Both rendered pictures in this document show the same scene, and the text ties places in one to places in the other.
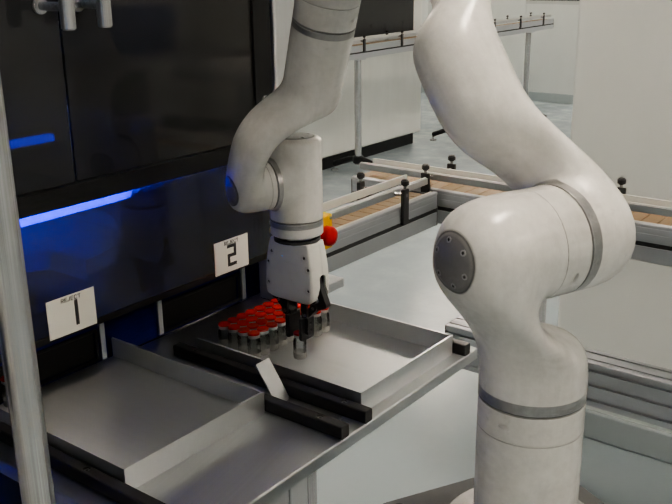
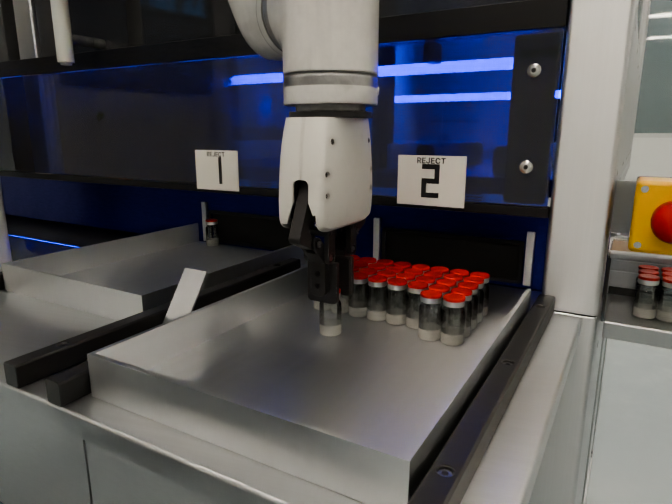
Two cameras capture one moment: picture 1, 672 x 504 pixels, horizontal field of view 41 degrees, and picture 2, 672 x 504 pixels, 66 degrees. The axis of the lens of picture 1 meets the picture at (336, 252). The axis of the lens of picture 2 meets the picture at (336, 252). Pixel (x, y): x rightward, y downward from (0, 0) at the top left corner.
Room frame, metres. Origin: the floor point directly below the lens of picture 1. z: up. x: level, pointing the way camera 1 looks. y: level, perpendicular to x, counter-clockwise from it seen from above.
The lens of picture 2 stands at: (1.31, -0.42, 1.08)
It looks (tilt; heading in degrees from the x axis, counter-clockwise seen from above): 13 degrees down; 82
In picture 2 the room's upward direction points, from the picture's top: straight up
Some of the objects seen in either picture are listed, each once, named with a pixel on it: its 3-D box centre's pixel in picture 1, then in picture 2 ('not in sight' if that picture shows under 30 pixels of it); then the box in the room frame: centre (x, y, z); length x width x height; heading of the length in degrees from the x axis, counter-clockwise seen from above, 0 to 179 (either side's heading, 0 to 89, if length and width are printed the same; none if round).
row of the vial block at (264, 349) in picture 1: (284, 329); (387, 299); (1.44, 0.09, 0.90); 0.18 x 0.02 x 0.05; 142
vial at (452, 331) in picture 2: (323, 318); (453, 319); (1.48, 0.02, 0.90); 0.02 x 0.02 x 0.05
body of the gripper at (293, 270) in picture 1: (298, 263); (330, 165); (1.37, 0.06, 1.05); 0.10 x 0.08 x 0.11; 52
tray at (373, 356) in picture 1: (324, 346); (346, 333); (1.38, 0.02, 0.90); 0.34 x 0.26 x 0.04; 52
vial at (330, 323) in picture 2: (299, 345); (330, 312); (1.37, 0.06, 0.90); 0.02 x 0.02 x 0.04
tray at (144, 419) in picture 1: (118, 404); (177, 261); (1.19, 0.32, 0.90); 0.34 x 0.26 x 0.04; 52
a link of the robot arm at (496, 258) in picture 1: (515, 300); not in sight; (0.90, -0.19, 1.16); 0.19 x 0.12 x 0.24; 121
